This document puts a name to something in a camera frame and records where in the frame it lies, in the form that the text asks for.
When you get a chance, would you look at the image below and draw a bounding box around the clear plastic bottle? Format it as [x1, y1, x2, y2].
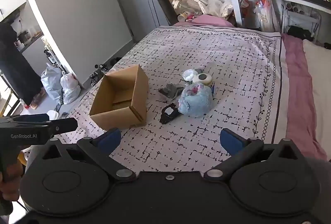
[172, 0, 192, 12]

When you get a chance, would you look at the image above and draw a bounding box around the pink bed sheet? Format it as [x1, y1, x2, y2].
[173, 14, 329, 162]

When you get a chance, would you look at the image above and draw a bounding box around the white printed shopping bag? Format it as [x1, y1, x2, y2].
[255, 0, 275, 32]

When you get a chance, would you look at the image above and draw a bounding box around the grey plastic bag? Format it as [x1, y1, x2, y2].
[41, 63, 64, 100]

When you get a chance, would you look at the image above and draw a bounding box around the black hanging garment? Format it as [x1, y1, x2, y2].
[0, 24, 43, 106]

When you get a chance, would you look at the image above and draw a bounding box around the person's left hand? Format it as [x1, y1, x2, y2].
[0, 159, 24, 201]

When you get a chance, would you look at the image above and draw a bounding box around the large clear plastic bag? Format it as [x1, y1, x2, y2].
[184, 0, 209, 16]

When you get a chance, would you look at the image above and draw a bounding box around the light blue fluffy plush toy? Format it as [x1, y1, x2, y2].
[178, 84, 214, 117]

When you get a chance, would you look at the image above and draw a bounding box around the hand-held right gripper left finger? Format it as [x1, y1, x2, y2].
[41, 128, 136, 182]

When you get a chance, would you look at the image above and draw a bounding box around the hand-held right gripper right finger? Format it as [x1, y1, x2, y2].
[204, 128, 308, 180]

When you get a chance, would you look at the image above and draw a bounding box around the brown cardboard box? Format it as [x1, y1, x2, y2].
[89, 64, 149, 132]

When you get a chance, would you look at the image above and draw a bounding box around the cream pillow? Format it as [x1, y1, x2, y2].
[302, 39, 331, 162]

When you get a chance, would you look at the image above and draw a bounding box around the round burger plush toy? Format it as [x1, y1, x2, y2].
[192, 73, 214, 87]

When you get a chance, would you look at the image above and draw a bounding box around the white black-checked blanket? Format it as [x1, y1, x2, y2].
[55, 25, 287, 171]

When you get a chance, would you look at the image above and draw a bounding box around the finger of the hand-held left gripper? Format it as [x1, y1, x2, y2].
[12, 113, 50, 123]
[47, 118, 78, 135]

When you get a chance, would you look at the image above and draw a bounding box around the white metal rack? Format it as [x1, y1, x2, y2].
[281, 3, 321, 39]

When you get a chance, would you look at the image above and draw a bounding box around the white knotted plastic bag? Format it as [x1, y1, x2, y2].
[60, 71, 81, 105]

